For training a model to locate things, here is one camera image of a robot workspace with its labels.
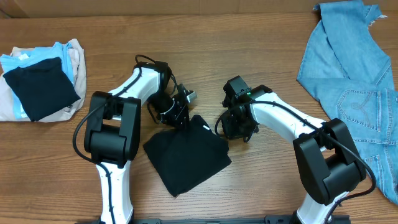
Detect black t-shirt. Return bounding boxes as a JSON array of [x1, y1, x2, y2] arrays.
[[143, 114, 231, 197]]

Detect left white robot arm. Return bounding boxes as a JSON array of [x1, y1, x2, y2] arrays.
[[84, 61, 197, 223]]

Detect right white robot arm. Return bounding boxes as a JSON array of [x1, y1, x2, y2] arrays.
[[217, 76, 366, 223]]

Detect folded beige garment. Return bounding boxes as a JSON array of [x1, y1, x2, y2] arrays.
[[1, 39, 86, 123]]

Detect blue denim jeans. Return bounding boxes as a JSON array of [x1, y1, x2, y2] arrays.
[[297, 1, 397, 203]]

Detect folded black garment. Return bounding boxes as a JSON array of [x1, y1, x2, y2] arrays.
[[4, 57, 80, 121]]

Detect folded light blue garment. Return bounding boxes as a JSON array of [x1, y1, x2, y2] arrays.
[[1, 42, 80, 121]]

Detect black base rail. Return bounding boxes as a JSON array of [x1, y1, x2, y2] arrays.
[[74, 214, 352, 224]]

